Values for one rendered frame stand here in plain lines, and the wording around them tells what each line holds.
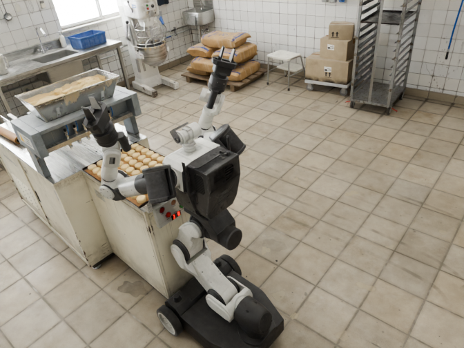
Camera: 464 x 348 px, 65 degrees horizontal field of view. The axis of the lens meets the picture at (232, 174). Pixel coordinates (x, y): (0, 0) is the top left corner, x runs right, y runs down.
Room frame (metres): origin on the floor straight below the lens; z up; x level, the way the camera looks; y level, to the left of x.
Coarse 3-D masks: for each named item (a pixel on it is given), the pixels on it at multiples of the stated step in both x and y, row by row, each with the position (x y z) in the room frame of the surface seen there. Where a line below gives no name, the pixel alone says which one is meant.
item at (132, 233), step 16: (96, 192) 1.93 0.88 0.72; (96, 208) 2.02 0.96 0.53; (112, 208) 1.81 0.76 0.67; (128, 208) 1.64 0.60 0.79; (112, 224) 1.88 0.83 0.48; (128, 224) 1.69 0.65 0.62; (144, 224) 1.55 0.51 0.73; (176, 224) 1.64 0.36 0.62; (112, 240) 1.96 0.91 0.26; (128, 240) 1.75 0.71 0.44; (144, 240) 1.59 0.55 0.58; (160, 240) 1.56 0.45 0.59; (128, 256) 1.82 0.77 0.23; (144, 256) 1.64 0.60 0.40; (160, 256) 1.54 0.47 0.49; (144, 272) 1.69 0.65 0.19; (160, 272) 1.53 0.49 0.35; (176, 272) 1.59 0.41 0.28; (160, 288) 1.58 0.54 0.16; (176, 288) 1.57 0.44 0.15
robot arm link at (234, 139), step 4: (228, 132) 1.55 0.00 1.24; (232, 132) 1.57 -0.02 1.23; (224, 136) 1.54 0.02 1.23; (232, 136) 1.55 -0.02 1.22; (236, 136) 1.57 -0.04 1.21; (220, 140) 1.55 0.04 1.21; (224, 140) 1.54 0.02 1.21; (232, 140) 1.54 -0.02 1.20; (236, 140) 1.55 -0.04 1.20; (240, 140) 1.57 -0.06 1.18; (224, 144) 1.54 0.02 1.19; (232, 144) 1.53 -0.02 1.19; (236, 144) 1.54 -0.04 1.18; (240, 144) 1.55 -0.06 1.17; (232, 148) 1.53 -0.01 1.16; (236, 148) 1.53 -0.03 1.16; (240, 148) 1.54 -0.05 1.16; (236, 152) 1.53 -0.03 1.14
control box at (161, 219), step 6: (174, 198) 1.63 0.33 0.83; (156, 204) 1.58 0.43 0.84; (162, 204) 1.57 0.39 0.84; (168, 204) 1.60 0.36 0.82; (174, 204) 1.62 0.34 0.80; (156, 210) 1.54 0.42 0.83; (168, 210) 1.59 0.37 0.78; (174, 210) 1.61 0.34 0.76; (180, 210) 1.64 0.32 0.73; (156, 216) 1.54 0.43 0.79; (162, 216) 1.56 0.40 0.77; (156, 222) 1.55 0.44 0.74; (162, 222) 1.55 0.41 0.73; (168, 222) 1.58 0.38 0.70
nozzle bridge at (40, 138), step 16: (128, 96) 2.34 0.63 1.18; (80, 112) 2.15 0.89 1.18; (128, 112) 2.38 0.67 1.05; (16, 128) 2.07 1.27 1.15; (32, 128) 1.98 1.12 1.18; (48, 128) 1.96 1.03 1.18; (80, 128) 2.16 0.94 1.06; (128, 128) 2.48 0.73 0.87; (32, 144) 1.92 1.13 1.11; (48, 144) 2.01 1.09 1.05; (64, 144) 2.03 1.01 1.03; (32, 160) 2.04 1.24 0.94; (48, 176) 1.98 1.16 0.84
